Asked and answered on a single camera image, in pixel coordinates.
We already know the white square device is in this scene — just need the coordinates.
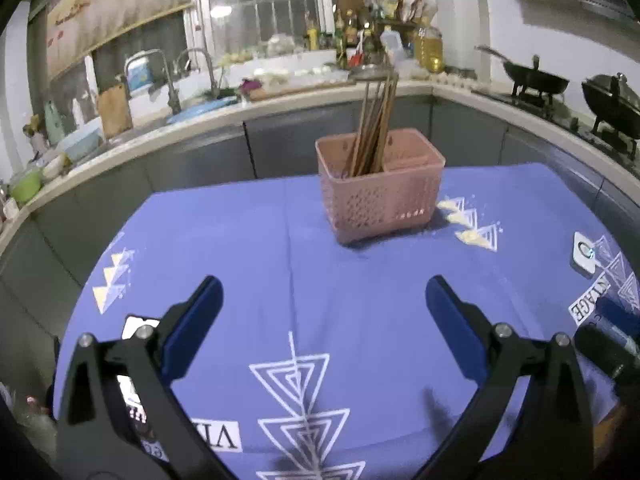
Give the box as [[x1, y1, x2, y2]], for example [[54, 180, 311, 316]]
[[572, 232, 600, 276]]

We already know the cooking oil bottle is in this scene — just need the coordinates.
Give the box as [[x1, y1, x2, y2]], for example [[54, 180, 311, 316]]
[[413, 24, 444, 74]]

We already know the black lidded pot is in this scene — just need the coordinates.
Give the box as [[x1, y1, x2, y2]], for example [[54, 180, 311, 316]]
[[582, 73, 639, 160]]

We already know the steel kitchen faucet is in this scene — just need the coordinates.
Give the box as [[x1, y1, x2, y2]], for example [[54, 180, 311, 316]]
[[124, 48, 182, 115]]

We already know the green bowl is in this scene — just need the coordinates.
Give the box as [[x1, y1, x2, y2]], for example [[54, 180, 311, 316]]
[[9, 168, 42, 206]]

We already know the blue printed tablecloth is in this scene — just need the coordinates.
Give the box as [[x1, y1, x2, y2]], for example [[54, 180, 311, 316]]
[[56, 164, 639, 479]]

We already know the white plastic jug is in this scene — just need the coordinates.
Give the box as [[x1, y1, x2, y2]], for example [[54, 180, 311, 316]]
[[380, 25, 406, 65]]

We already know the black wok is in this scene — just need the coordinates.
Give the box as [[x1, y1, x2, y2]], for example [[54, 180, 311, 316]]
[[474, 44, 570, 102]]

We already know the blue plastic basin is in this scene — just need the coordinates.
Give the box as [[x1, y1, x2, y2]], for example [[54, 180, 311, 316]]
[[166, 96, 238, 125]]

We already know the wooden cutting board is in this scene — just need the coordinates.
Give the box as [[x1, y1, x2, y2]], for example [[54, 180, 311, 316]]
[[96, 84, 132, 139]]

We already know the black smartphone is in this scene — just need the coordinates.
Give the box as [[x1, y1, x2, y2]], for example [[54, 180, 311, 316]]
[[117, 314, 164, 438]]

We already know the pink perforated utensil basket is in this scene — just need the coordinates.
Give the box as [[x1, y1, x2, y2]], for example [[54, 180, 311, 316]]
[[316, 128, 446, 245]]

